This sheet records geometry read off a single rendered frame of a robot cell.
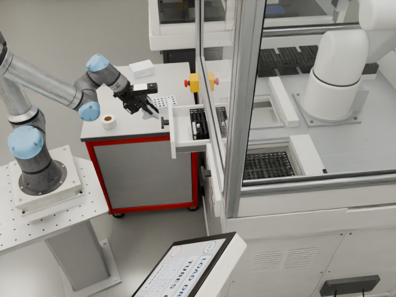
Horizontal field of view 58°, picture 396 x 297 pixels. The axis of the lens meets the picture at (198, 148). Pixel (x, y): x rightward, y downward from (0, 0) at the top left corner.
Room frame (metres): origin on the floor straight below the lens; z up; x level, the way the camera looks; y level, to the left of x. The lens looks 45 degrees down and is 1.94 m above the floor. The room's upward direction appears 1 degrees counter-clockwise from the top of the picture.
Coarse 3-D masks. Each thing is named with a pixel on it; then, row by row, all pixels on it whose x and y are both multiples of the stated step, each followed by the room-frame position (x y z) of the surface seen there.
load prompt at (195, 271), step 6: (204, 258) 0.41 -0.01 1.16; (198, 264) 0.40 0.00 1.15; (204, 264) 0.38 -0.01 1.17; (192, 270) 0.38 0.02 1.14; (198, 270) 0.37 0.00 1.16; (186, 276) 0.37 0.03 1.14; (192, 276) 0.36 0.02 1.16; (186, 282) 0.35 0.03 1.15; (192, 282) 0.34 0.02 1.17; (180, 288) 0.34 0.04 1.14; (186, 288) 0.33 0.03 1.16; (174, 294) 0.33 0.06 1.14; (180, 294) 0.32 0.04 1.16
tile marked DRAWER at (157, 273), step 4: (160, 264) 0.48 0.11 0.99; (164, 264) 0.47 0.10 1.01; (160, 268) 0.46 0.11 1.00; (164, 268) 0.45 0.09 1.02; (156, 272) 0.45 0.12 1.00; (160, 272) 0.44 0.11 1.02; (152, 276) 0.44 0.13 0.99; (156, 276) 0.43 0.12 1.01; (148, 280) 0.43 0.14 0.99; (152, 280) 0.42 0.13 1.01; (148, 284) 0.41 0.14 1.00; (152, 284) 0.40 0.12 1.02; (144, 288) 0.40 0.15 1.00; (148, 288) 0.39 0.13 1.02
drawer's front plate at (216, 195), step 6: (210, 144) 1.02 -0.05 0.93; (210, 150) 0.99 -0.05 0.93; (210, 156) 0.96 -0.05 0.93; (210, 162) 0.92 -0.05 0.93; (210, 168) 0.90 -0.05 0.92; (216, 174) 0.86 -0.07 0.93; (216, 180) 0.83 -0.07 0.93; (210, 186) 0.89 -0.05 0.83; (216, 186) 0.80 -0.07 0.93; (216, 192) 0.78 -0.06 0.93; (216, 198) 0.75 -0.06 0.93; (216, 204) 0.74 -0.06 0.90; (216, 210) 0.74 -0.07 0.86; (216, 216) 0.74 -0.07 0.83
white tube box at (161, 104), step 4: (168, 96) 1.52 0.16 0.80; (172, 96) 1.52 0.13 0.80; (152, 100) 1.49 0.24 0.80; (156, 100) 1.49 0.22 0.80; (160, 100) 1.49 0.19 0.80; (164, 100) 1.49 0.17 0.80; (172, 100) 1.48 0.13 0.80; (156, 104) 1.46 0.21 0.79; (160, 104) 1.45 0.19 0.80; (164, 104) 1.45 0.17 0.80; (172, 104) 1.45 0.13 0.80; (176, 104) 1.45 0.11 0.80; (160, 108) 1.43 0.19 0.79; (164, 108) 1.43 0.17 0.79; (168, 108) 1.44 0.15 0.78; (160, 112) 1.43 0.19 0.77; (164, 112) 1.43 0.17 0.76
